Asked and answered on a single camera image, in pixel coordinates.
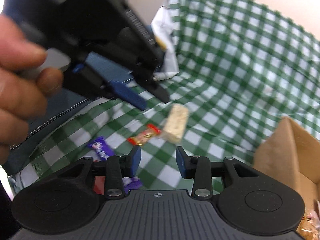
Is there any blue sofa cushion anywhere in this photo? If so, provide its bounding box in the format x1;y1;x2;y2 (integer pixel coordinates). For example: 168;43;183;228
3;53;132;176

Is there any person's left hand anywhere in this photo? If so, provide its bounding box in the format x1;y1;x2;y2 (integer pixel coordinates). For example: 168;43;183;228
1;15;63;164

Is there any round cookies clear packet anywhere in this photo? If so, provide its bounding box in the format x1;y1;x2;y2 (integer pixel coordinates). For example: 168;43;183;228
297;210;319;240

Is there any white patterned pillow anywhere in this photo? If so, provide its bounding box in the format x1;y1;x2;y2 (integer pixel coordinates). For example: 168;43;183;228
151;6;180;81

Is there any white rice cracker packet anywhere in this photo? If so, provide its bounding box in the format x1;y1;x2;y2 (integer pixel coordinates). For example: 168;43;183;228
159;103;189;144

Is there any small red orange candy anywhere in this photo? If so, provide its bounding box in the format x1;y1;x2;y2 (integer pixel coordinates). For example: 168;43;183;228
127;124;161;146

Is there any green white checkered cloth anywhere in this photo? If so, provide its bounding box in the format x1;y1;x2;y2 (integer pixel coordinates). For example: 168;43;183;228
10;0;319;191

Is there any purple chocolate bar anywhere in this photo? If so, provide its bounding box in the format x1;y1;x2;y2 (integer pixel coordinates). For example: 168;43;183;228
87;136;116;161

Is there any brown cardboard box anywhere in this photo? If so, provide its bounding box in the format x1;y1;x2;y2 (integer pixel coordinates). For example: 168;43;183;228
253;117;319;210

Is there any red snack packet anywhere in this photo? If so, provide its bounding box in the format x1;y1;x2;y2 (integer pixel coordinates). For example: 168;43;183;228
93;176;105;195

